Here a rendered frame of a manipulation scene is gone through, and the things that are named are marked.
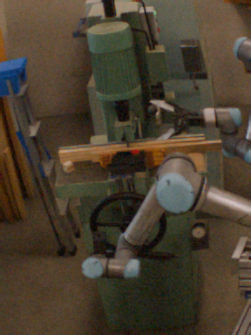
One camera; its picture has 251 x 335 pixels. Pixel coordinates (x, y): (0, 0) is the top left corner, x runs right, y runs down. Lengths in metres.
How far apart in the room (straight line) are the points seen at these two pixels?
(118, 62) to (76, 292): 1.46
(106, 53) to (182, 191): 0.75
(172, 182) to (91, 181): 0.77
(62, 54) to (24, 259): 1.88
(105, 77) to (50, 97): 2.77
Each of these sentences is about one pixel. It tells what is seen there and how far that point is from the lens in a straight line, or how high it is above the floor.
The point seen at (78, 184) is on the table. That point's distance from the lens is 2.88.
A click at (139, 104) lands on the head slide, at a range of 2.96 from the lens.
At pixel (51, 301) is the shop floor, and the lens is 3.69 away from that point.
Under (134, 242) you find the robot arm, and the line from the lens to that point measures 2.49.
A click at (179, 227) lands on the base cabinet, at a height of 0.65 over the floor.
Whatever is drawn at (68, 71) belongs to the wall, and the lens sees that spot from 5.37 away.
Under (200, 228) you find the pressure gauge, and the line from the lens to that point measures 2.89.
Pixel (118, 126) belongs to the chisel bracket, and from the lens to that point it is 2.87.
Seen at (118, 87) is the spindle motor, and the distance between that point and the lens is 2.75.
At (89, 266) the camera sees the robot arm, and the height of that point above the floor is 0.90.
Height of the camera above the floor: 2.36
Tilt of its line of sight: 30 degrees down
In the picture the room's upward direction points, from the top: 10 degrees counter-clockwise
